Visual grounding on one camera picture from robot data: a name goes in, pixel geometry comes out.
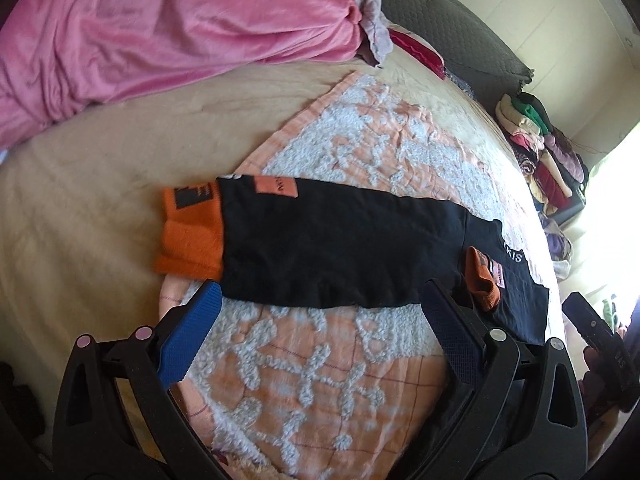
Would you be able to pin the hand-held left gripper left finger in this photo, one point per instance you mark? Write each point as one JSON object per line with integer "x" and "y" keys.
{"x": 187, "y": 335}

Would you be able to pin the purple crumpled cloth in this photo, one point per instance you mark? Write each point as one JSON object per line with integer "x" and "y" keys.
{"x": 557, "y": 250}

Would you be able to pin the pile of folded clothes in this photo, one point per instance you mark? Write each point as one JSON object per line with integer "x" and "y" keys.
{"x": 540, "y": 160}

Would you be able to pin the grey quilted headboard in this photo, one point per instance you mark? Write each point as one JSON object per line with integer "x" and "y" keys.
{"x": 450, "y": 25}

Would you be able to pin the pale mauve garment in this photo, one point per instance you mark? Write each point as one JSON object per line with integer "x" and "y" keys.
{"x": 372, "y": 15}

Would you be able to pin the black sweatshirt with orange cuffs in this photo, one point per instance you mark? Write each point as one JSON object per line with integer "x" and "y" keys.
{"x": 325, "y": 245}

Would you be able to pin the peach and white towel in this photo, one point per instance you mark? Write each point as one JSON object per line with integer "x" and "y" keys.
{"x": 310, "y": 360}

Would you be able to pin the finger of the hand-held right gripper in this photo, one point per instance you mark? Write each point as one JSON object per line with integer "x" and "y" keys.
{"x": 585, "y": 315}

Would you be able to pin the dark patterned cloth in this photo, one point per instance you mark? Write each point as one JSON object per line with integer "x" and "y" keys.
{"x": 462, "y": 85}

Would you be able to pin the pink blanket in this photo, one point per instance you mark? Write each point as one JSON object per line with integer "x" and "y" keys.
{"x": 150, "y": 35}

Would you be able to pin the red cloth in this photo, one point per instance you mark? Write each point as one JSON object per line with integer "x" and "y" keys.
{"x": 415, "y": 47}

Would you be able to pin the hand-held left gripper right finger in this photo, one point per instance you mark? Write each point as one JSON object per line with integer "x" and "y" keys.
{"x": 450, "y": 330}

